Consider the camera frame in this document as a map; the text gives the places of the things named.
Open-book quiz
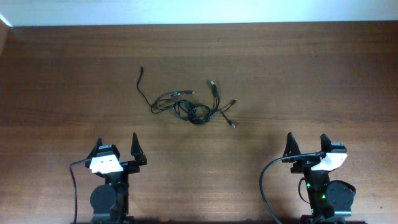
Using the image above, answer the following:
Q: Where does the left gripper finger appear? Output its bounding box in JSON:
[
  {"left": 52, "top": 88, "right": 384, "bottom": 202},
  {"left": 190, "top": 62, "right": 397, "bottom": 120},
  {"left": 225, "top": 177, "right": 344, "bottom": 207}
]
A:
[
  {"left": 85, "top": 138, "right": 103, "bottom": 167},
  {"left": 131, "top": 133, "right": 146, "bottom": 162}
]

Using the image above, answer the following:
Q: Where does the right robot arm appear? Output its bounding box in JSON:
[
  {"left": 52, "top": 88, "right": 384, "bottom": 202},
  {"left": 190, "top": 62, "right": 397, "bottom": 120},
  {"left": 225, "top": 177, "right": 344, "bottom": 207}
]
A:
[{"left": 282, "top": 133, "right": 356, "bottom": 223}]

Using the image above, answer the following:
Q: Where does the black multi-head usb cable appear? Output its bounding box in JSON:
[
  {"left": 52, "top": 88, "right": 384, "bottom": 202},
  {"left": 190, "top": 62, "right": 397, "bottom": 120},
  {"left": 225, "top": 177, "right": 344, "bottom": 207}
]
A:
[{"left": 150, "top": 80, "right": 238, "bottom": 129}]

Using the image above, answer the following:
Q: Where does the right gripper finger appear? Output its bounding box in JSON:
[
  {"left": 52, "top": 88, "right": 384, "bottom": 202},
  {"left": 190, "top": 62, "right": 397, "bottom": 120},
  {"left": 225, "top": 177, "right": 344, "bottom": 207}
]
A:
[
  {"left": 282, "top": 132, "right": 301, "bottom": 157},
  {"left": 320, "top": 134, "right": 331, "bottom": 152}
]

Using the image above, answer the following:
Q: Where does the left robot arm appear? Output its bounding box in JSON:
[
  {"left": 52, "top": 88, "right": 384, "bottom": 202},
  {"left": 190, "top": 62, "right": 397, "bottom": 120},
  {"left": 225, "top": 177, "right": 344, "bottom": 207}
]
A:
[{"left": 85, "top": 133, "right": 147, "bottom": 224}]

